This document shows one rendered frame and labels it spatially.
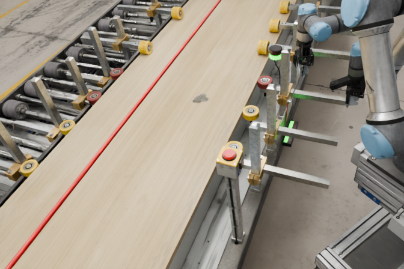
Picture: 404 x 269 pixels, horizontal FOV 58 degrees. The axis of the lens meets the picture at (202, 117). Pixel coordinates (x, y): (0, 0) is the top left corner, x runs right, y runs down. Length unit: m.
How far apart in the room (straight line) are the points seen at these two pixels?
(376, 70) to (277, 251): 1.44
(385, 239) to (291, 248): 0.52
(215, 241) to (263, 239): 0.74
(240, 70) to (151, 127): 0.61
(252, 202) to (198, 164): 0.31
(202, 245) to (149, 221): 0.33
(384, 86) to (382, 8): 0.23
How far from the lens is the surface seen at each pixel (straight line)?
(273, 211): 2.49
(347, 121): 3.09
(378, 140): 1.21
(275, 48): 1.78
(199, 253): 1.67
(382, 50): 1.20
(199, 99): 1.87
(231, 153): 1.15
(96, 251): 1.45
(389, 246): 2.23
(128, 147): 1.72
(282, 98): 1.90
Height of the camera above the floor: 2.10
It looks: 42 degrees down
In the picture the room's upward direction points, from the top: 10 degrees counter-clockwise
